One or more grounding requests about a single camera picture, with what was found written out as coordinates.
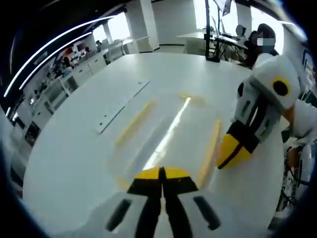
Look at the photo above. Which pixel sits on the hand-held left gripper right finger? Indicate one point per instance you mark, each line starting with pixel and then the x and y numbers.
pixel 188 215

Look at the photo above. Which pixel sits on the row of white office desks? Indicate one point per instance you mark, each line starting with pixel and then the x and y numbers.
pixel 62 84

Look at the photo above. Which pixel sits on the white power strip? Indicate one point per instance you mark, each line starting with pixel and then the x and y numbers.
pixel 123 105

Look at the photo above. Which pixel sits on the white square pillar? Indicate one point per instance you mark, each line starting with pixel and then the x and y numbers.
pixel 142 24

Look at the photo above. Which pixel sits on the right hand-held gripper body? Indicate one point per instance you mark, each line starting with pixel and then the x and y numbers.
pixel 270 72

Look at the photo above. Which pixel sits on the white desk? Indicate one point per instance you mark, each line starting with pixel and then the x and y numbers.
pixel 198 37

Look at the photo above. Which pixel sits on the black tripod stand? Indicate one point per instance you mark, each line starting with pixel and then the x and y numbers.
pixel 208 32

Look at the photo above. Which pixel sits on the transparent lidded storage box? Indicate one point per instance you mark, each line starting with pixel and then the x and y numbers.
pixel 171 129

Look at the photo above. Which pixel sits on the long ceiling light strip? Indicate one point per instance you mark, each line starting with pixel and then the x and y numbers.
pixel 44 47

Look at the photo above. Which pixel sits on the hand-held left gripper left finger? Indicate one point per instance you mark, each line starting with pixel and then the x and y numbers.
pixel 116 218

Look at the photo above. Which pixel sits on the person's patterned clothing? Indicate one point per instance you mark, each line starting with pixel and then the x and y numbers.
pixel 294 183

